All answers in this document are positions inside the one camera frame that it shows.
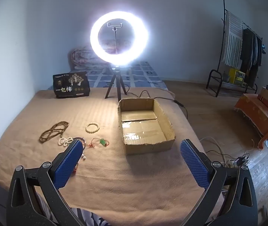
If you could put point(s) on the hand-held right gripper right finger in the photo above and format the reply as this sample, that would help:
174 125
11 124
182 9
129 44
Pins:
194 164

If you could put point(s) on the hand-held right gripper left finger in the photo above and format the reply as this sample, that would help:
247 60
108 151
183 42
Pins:
69 164

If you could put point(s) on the white power strip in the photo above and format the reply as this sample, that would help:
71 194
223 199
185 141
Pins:
233 163

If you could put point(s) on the person's striped clothing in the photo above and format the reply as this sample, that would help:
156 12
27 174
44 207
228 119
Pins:
86 217

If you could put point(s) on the orange cloth covered table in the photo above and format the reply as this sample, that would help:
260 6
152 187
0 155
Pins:
254 113

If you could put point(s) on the black snack bag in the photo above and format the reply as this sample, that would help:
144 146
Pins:
70 84

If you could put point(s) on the black clothes rack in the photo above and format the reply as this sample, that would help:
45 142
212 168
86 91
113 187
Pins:
211 71

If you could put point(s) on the black tripod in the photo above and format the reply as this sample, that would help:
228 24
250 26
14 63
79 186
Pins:
117 80

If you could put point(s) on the yellow box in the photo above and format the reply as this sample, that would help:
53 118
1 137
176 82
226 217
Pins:
237 75

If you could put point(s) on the blue patterned bedsheet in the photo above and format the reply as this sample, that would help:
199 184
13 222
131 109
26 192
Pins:
143 73

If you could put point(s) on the folded floral quilt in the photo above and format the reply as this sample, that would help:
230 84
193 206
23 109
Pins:
79 56

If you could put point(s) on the dark hanging clothes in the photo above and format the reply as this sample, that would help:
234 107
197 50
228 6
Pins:
248 49

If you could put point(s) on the striped towel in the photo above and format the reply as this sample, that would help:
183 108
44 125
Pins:
233 40

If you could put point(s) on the phone holder on pole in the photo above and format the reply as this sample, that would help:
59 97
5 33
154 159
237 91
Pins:
115 25

